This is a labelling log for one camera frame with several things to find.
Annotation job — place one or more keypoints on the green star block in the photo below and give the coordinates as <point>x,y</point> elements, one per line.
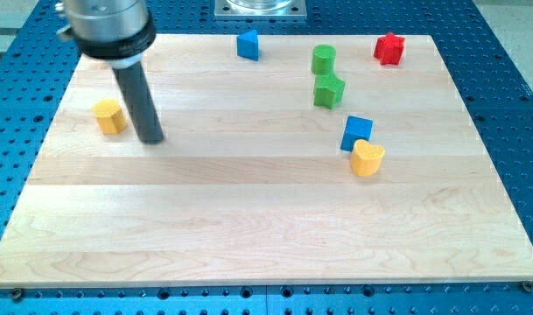
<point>328,90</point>

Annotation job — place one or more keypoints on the right board stop screw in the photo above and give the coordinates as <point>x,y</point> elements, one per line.
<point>526,286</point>

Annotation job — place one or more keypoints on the yellow heart block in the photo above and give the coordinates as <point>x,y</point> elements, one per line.
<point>366,158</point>

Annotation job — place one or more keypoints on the green cylinder block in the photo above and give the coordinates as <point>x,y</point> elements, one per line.
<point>323,57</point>

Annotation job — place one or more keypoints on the left board stop screw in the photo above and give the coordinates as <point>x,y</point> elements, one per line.
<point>16,294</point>

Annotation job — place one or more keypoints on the red star block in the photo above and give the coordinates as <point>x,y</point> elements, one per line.
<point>389,49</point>

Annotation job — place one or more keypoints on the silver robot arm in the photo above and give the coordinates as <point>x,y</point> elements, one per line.
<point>116,31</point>

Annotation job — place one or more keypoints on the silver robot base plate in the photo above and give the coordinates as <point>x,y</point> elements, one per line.
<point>259,9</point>

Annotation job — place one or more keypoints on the board stop screw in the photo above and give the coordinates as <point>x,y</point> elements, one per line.
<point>526,286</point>
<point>16,294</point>

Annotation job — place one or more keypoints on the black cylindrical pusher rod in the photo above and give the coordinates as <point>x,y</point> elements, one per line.
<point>137,97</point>

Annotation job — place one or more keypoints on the yellow hexagon block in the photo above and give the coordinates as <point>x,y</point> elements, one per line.
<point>109,116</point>

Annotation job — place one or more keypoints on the blue cube block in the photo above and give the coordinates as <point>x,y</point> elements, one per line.
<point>356,128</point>

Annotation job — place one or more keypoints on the blue triangle block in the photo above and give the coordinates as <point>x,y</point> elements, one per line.
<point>247,45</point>

